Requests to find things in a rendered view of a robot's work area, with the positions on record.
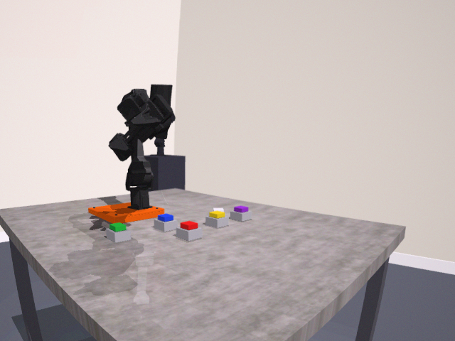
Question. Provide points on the red button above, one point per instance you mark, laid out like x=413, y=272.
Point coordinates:
x=189, y=231

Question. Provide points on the purple button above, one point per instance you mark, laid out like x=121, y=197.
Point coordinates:
x=241, y=214

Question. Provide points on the blue button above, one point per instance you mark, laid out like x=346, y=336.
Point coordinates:
x=165, y=222

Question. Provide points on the yellow button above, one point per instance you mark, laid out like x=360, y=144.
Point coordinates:
x=216, y=219

